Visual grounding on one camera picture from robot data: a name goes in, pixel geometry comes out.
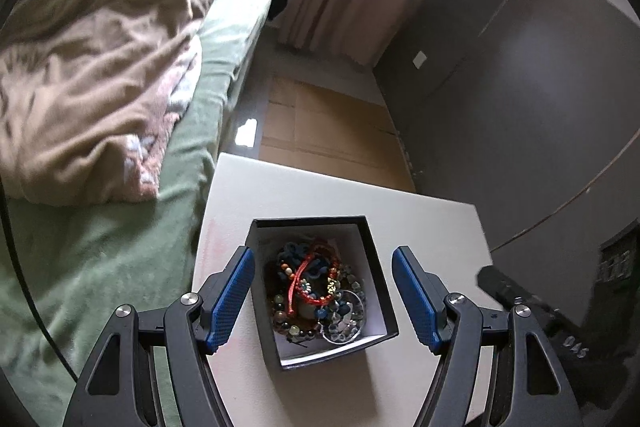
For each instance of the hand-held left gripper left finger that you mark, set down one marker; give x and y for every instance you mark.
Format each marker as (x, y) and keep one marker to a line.
(229, 302)

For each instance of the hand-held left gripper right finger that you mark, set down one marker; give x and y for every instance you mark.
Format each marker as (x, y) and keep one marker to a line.
(417, 302)

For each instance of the thin silver bangle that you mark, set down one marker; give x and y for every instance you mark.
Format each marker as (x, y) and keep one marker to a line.
(327, 332)

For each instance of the brown cardboard sheet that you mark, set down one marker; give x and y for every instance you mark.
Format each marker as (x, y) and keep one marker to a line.
(325, 122)

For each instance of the white mattress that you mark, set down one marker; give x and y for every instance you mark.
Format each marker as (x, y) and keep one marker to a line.
(245, 57)

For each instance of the black jewelry box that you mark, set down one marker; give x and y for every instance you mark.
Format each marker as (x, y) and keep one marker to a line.
(380, 277)

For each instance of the white wall socket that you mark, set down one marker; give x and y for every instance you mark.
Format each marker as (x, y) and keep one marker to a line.
(420, 59)

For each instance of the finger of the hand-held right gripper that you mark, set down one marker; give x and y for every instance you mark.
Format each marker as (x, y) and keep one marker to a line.
(500, 287)

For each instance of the green bed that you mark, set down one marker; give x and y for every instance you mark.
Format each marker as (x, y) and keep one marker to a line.
(100, 257)

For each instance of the beige blanket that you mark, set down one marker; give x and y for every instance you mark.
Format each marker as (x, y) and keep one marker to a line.
(90, 72)

